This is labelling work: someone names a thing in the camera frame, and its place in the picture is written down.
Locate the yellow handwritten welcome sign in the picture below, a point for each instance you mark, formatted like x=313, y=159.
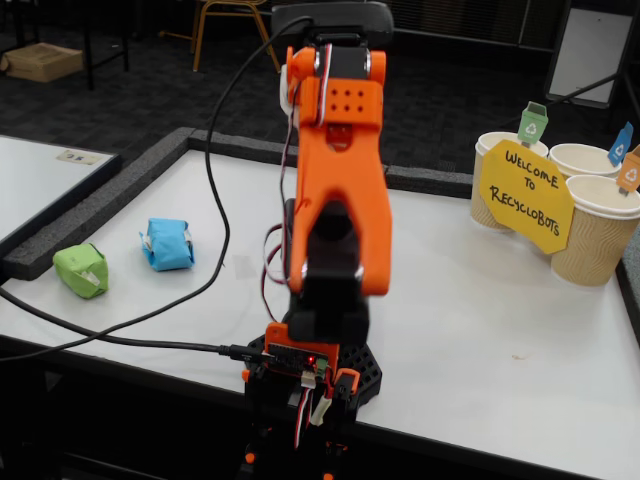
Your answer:
x=525, y=200

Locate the orange-cased controller board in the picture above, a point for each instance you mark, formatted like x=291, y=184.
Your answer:
x=300, y=345

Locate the brown cardboard box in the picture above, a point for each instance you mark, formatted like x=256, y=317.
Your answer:
x=42, y=62

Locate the yellow metal chair frame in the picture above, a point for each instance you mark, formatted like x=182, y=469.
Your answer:
x=200, y=30

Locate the black foam border strip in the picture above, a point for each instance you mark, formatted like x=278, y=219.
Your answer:
x=430, y=180
x=240, y=142
x=75, y=225
x=631, y=290

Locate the orange paper bin tag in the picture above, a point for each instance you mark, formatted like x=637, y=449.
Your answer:
x=631, y=175

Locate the blue paper bin tag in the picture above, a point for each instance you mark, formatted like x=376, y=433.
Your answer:
x=620, y=147

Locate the orange and black robot arm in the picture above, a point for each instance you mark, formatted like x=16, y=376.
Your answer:
x=345, y=200

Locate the white masking tape wrap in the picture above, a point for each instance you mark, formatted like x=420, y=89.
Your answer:
x=286, y=95

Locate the green paper package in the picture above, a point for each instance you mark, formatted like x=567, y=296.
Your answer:
x=80, y=270

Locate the beige ripple paper cup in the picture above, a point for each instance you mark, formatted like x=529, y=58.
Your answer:
x=580, y=157
x=482, y=215
x=595, y=250

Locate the black grid base plate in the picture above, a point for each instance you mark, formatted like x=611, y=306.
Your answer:
x=362, y=370

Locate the small paper label sticker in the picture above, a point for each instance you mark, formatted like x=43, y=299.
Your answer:
x=80, y=157

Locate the white panel black frame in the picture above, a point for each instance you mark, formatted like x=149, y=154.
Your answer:
x=590, y=50

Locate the black metal table frame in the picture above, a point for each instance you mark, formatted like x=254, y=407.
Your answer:
x=88, y=60

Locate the blue paper package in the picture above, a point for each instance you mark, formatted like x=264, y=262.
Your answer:
x=167, y=245

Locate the black orange table clamp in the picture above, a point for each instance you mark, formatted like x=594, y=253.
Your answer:
x=345, y=395
x=257, y=415

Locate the green paper bin tag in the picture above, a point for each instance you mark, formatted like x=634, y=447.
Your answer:
x=532, y=127

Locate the clear tape patch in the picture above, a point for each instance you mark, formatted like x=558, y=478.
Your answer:
x=245, y=267

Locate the whiteboard with dark frame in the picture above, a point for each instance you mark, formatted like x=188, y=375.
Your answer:
x=40, y=190

